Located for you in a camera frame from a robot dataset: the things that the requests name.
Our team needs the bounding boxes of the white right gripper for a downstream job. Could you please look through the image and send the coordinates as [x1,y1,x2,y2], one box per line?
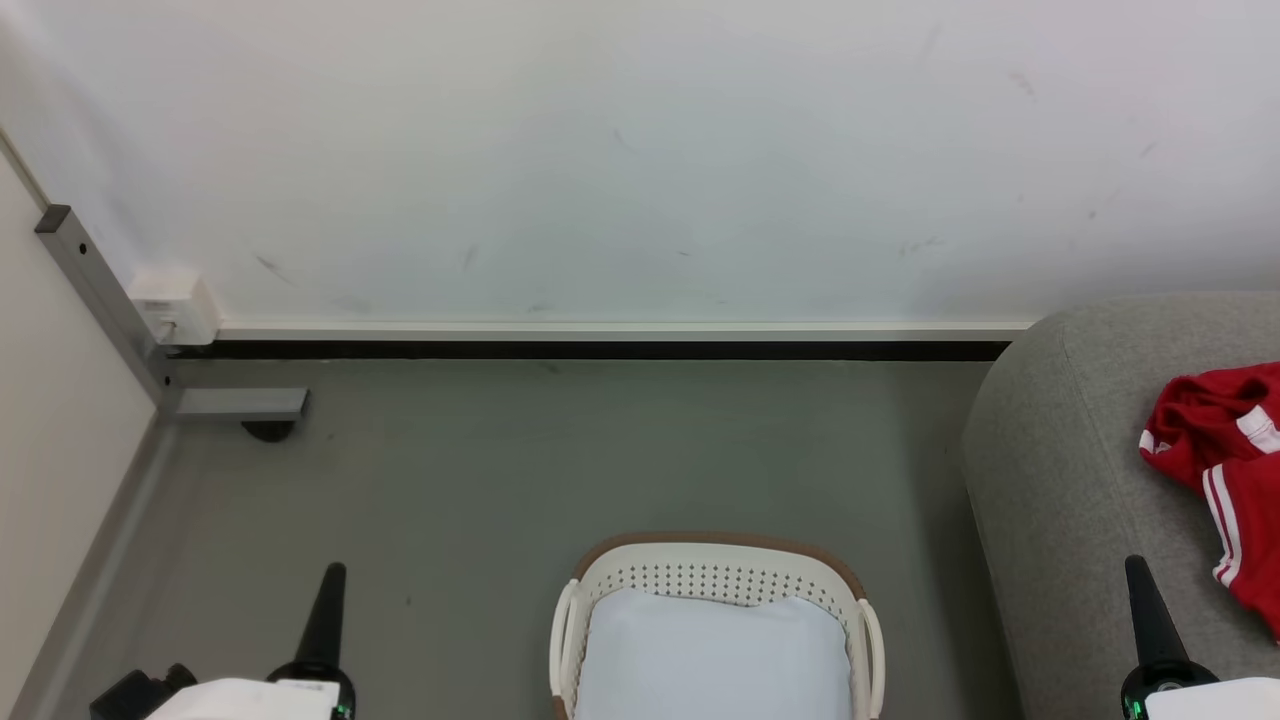
[1119,555,1280,720]

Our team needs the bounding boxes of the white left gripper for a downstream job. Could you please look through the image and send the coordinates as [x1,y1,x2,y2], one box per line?
[148,562,358,720]

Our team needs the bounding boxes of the red garment with white stripes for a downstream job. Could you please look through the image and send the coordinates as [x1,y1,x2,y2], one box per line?
[1199,458,1280,641]

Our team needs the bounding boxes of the red shorts with white waistband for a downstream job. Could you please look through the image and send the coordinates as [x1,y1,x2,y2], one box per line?
[1139,363,1280,493]

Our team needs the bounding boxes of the white cloth in basket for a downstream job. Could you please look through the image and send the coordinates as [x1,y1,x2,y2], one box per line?
[574,587,857,720]

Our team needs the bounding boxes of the white perforated laundry basket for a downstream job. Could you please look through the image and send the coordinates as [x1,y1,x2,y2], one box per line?
[547,532,887,720]

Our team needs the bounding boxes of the grey fabric sofa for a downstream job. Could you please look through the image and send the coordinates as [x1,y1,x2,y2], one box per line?
[961,291,1280,720]

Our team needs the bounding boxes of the white wall outlet box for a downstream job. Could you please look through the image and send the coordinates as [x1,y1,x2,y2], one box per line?
[127,269,222,347]

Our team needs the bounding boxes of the grey metal frame post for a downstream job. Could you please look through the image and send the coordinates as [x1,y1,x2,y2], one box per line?
[34,204,312,424]

